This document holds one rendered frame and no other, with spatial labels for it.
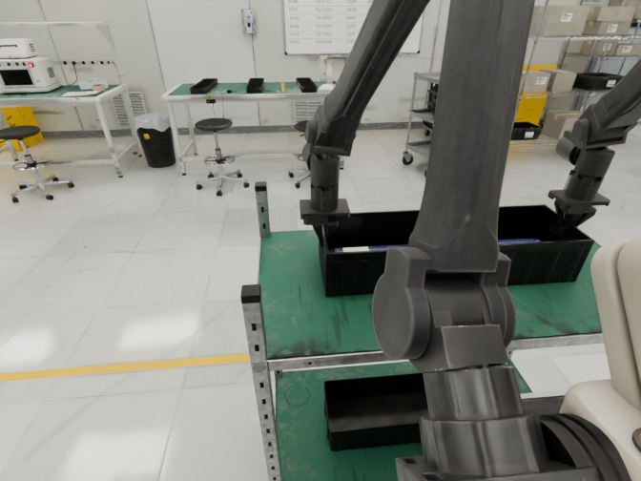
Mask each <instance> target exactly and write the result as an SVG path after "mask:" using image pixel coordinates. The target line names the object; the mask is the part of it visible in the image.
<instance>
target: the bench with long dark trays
mask: <svg viewBox="0 0 641 481"><path fill-rule="evenodd" d="M313 82H314V83H315V84H316V85H317V87H318V88H319V87H320V86H321V85H323V84H326V82H319V81H313ZM247 83H248V82H225V83H217V84H216V86H215V87H214V88H213V89H212V90H210V91H209V92H208V93H207V94H191V92H190V88H191V87H193V86H194V85H195V84H196V83H186V84H185V83H178V84H177V85H176V86H174V87H173V88H172V89H171V90H170V91H168V92H167V93H166V94H164V95H162V96H161V100H166V103H167V107H168V112H169V117H170V120H171V125H172V130H173V134H174V139H175V144H176V151H177V155H178V160H179V165H180V169H181V172H183V174H182V175H183V176H185V175H186V173H185V172H186V169H185V164H184V161H204V159H205V158H206V157H186V156H187V154H188V153H189V151H190V149H191V148H192V146H193V151H194V153H195V154H194V155H195V156H196V155H197V153H196V152H197V149H196V140H195V135H194V129H193V124H192V119H191V114H190V109H189V104H188V103H207V102H206V99H208V95H210V96H211V98H212V99H215V100H216V103H222V98H223V103H227V102H273V101H319V100H324V99H325V98H326V97H327V96H328V95H329V94H330V93H331V91H332V90H317V92H316V93H303V92H302V91H301V90H300V89H299V86H298V84H297V81H284V82H264V84H263V90H262V93H258V94H247V91H246V86H247ZM228 90H231V91H232V92H231V93H230V94H227V93H226V91H228ZM222 95H223V96H222ZM181 103H184V107H185V112H186V116H187V121H188V126H189V132H190V137H191V141H190V142H189V144H188V145H187V147H186V148H185V150H184V151H183V153H182V151H181V146H180V141H179V136H178V132H177V127H176V119H175V114H174V110H173V105H172V104H181ZM299 154H302V153H295V154H265V155H238V156H233V157H235V159H236V160H237V159H264V158H292V157H297V156H298V155H299ZM339 157H340V167H341V168H340V169H341V170H342V169H343V167H342V166H343V164H344V156H339Z"/></svg>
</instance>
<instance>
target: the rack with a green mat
mask: <svg viewBox="0 0 641 481"><path fill-rule="evenodd" d="M255 193H256V202H257V211H258V229H259V251H258V275H257V284H245V285H243V286H242V287H241V293H240V299H241V306H242V312H243V319H244V324H245V331H246V337H247V344H248V349H249V356H250V362H251V368H252V374H253V381H254V387H255V393H256V399H257V406H258V418H259V423H260V430H261V436H262V443H263V448H264V455H265V461H266V468H267V473H268V480H269V481H398V475H397V468H396V460H395V459H396V458H398V457H404V456H413V455H423V454H424V451H423V444H422V442H418V443H408V444H406V445H404V444H399V445H390V446H381V447H373V448H362V449H355V450H339V451H332V450H330V445H329V439H327V422H326V414H324V390H323V382H324V381H330V380H342V379H354V378H365V377H377V376H388V375H400V374H410V373H422V372H432V371H442V370H432V371H419V370H418V369H417V368H416V367H414V366H413V365H412V364H411V362H410V361H407V362H396V363H384V364H373V365H361V366H341V365H353V364H364V363H376V362H387V361H394V360H390V359H389V358H387V357H386V356H385V355H384V353H383V352H382V350H381V348H380V346H379V344H378V341H377V338H376V335H375V331H374V326H373V319H372V301H373V295H374V294H364V295H349V296H333V297H326V296H325V290H324V284H323V277H322V272H321V260H320V254H319V238H318V236H317V234H316V232H315V230H297V231H278V232H271V226H270V215H269V203H268V192H267V182H266V181H260V182H255ZM600 247H602V246H601V245H600V244H598V243H597V242H596V241H595V242H594V244H593V246H592V248H591V249H590V251H589V254H588V256H587V258H586V261H585V263H584V265H583V267H582V269H581V271H580V273H579V275H578V277H577V279H576V282H555V283H538V284H523V285H507V288H508V290H509V292H510V294H511V296H512V298H513V301H514V304H515V308H516V321H517V324H516V330H515V333H514V337H513V339H512V341H511V343H510V344H509V345H508V347H507V348H506V352H507V358H508V362H509V365H505V366H513V367H514V371H515V376H516V380H517V384H518V388H519V391H520V394H522V393H532V392H533V391H532V390H531V388H530V387H529V385H528V384H527V382H526V380H525V379H524V377H523V376H522V374H521V373H520V371H519V370H518V368H517V367H516V366H515V364H513V362H512V361H511V359H510V358H511V356H512V354H513V351H514V350H524V349H535V348H547V347H558V346H570V345H592V344H602V343H603V342H604V338H603V333H602V328H601V324H600V319H599V313H598V308H597V303H596V299H595V294H594V288H593V283H592V278H591V273H590V264H591V260H592V258H593V256H594V254H595V253H596V252H597V250H598V249H599V248H600ZM319 366H340V367H329V368H317V369H305V370H294V371H283V370H285V369H296V368H308V367H319ZM492 367H500V366H492ZM273 370H274V375H275V407H274V399H273V390H272V382H271V373H270V371H273Z"/></svg>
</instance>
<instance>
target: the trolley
mask: <svg viewBox="0 0 641 481"><path fill-rule="evenodd" d="M440 73H441V72H438V73H417V72H415V73H413V75H414V77H413V78H414V84H413V92H412V99H411V107H410V110H408V111H409V112H410V113H409V121H408V129H407V137H406V143H405V144H404V145H405V146H404V147H405V151H404V152H403V164H404V165H409V164H411V163H412V162H413V156H412V153H409V152H407V149H410V150H412V151H414V152H415V153H417V154H419V155H421V156H423V157H425V158H427V159H428V158H429V150H430V143H431V139H429V140H421V141H413V142H409V135H410V127H411V120H412V116H413V115H414V116H416V117H418V118H420V119H423V120H425V121H428V122H430V123H433V122H434V114H433V113H432V109H433V108H424V109H414V110H413V106H414V98H415V91H416V84H417V79H421V80H423V81H427V82H431V83H435V84H439V79H440Z"/></svg>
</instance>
